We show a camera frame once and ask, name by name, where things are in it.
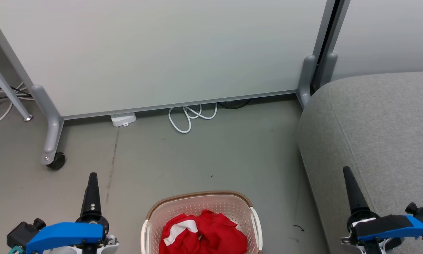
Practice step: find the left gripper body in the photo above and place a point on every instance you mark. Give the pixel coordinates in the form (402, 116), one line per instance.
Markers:
(97, 221)

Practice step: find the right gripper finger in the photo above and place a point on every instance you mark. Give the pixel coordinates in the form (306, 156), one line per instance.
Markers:
(356, 195)

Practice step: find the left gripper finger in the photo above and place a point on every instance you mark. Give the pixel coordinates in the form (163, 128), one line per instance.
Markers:
(92, 197)

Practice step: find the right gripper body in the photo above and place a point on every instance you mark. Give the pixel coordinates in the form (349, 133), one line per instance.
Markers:
(363, 216)

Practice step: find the red shorts with white stripe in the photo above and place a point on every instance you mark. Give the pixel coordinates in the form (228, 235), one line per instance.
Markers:
(177, 233)

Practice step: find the plain red garment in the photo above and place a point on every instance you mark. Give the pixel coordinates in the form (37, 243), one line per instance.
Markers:
(222, 233)

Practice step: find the grey fabric sofa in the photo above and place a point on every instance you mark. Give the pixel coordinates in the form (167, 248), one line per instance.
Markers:
(373, 134)

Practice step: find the black caster wheel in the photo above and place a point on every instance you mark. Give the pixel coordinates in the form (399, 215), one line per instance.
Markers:
(57, 162)

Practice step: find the small black curved scrap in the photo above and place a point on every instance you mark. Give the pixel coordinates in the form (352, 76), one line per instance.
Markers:
(298, 228)

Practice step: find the white power adapter box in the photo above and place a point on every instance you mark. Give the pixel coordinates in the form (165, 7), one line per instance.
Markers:
(124, 119)

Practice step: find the grey partition foot with caster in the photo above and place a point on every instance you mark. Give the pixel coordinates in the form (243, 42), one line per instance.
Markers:
(50, 123)

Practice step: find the beige plastic laundry basket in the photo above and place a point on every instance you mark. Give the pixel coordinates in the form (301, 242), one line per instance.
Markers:
(197, 203)

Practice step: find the grey upright partition foot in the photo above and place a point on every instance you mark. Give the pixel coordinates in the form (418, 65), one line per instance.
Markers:
(329, 68)
(307, 77)

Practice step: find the grey metal stand leg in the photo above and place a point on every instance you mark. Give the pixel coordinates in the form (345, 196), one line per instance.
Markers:
(6, 88)

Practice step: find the large white partition panel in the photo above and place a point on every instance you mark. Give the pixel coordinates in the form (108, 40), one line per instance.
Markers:
(162, 53)

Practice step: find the narrow white partition panel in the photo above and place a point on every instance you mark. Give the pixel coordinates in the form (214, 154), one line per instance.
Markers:
(384, 35)

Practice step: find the blue right wrist camera bracket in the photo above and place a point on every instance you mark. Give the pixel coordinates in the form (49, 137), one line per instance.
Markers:
(394, 225)

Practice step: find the blue wrist camera bracket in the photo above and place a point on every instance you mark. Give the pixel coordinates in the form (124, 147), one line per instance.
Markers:
(63, 234)
(394, 225)

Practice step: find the blue left wrist camera bracket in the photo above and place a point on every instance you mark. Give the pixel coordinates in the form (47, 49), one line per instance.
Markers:
(63, 234)

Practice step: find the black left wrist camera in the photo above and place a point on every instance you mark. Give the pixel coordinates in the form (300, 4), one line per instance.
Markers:
(22, 231)

